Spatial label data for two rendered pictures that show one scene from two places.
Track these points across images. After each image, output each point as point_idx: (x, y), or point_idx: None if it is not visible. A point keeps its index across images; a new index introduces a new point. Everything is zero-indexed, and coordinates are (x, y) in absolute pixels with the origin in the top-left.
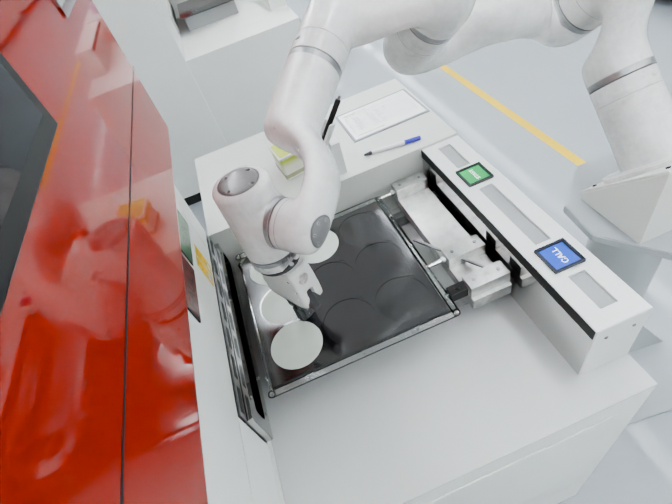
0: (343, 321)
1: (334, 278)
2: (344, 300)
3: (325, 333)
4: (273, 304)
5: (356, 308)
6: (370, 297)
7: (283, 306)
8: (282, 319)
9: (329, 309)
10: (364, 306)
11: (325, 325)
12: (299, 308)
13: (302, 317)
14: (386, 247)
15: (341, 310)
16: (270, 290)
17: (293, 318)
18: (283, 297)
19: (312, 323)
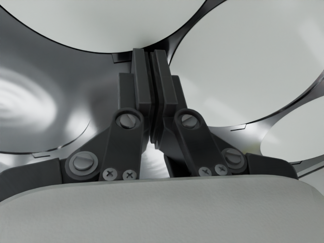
0: (16, 97)
1: (142, 161)
2: (74, 138)
3: (26, 39)
4: (288, 54)
5: (24, 135)
6: (21, 163)
7: (247, 61)
8: (231, 18)
9: (91, 108)
10: (11, 145)
11: (56, 64)
12: (131, 120)
13: (134, 67)
14: None
15: (56, 118)
16: (309, 86)
17: (187, 40)
18: (213, 183)
19: (105, 52)
